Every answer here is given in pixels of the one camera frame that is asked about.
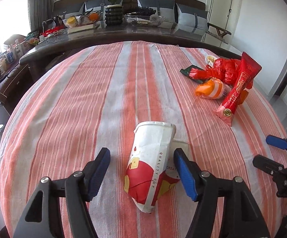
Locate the orange white snack bag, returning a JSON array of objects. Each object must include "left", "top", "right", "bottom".
[{"left": 195, "top": 78, "right": 233, "bottom": 100}]

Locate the dark glass coffee table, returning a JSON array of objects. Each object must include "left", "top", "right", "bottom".
[{"left": 19, "top": 21, "right": 243, "bottom": 80}]

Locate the black phone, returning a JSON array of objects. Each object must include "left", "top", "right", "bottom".
[{"left": 0, "top": 69, "right": 18, "bottom": 90}]

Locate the dark wooden sofa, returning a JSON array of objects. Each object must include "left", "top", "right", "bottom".
[{"left": 53, "top": 0, "right": 232, "bottom": 44}]

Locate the white door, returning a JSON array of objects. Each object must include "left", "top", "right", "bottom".
[{"left": 207, "top": 0, "right": 241, "bottom": 47}]

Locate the glass tray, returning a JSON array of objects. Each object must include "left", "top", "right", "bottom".
[{"left": 125, "top": 13, "right": 165, "bottom": 27}]

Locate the crushed white red paper cup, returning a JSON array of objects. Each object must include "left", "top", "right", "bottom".
[{"left": 124, "top": 121, "right": 181, "bottom": 214}]

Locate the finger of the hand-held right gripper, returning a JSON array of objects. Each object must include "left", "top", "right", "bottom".
[
  {"left": 266, "top": 134, "right": 287, "bottom": 159},
  {"left": 253, "top": 154, "right": 286, "bottom": 179}
]

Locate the grey curtain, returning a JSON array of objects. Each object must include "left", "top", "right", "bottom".
[{"left": 28, "top": 0, "right": 47, "bottom": 34}]

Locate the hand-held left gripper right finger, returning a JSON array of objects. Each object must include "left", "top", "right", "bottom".
[{"left": 173, "top": 148, "right": 270, "bottom": 238}]

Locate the red plastic bag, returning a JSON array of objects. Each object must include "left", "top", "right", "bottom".
[{"left": 188, "top": 58, "right": 242, "bottom": 86}]

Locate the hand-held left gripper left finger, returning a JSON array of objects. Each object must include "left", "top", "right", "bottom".
[{"left": 13, "top": 147, "right": 111, "bottom": 238}]

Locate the black handbag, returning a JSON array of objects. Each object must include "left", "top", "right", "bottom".
[{"left": 42, "top": 15, "right": 66, "bottom": 31}]

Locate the black woven bag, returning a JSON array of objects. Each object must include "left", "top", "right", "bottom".
[{"left": 126, "top": 6, "right": 157, "bottom": 15}]

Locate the grey blue pillow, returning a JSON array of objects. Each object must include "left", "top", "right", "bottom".
[
  {"left": 84, "top": 0, "right": 114, "bottom": 13},
  {"left": 176, "top": 3, "right": 208, "bottom": 29},
  {"left": 136, "top": 0, "right": 177, "bottom": 15}
]

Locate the floral sofa cover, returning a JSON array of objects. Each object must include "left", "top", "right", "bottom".
[{"left": 203, "top": 31, "right": 229, "bottom": 45}]

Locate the white book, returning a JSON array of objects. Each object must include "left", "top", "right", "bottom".
[{"left": 66, "top": 24, "right": 94, "bottom": 33}]

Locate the small white yellow wrapper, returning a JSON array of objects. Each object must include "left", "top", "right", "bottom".
[{"left": 205, "top": 55, "right": 219, "bottom": 65}]

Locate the glass fruit bowl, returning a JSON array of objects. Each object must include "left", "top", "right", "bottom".
[{"left": 63, "top": 11, "right": 101, "bottom": 28}]

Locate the long red snack wrapper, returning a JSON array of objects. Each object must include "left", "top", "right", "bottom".
[{"left": 213, "top": 52, "right": 262, "bottom": 127}]

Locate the group of cosmetic bottles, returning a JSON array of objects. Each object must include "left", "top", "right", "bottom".
[{"left": 0, "top": 38, "right": 32, "bottom": 87}]

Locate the red box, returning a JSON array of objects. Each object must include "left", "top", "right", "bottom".
[{"left": 40, "top": 27, "right": 66, "bottom": 36}]

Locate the orange striped tablecloth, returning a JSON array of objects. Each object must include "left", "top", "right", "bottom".
[{"left": 0, "top": 41, "right": 287, "bottom": 238}]

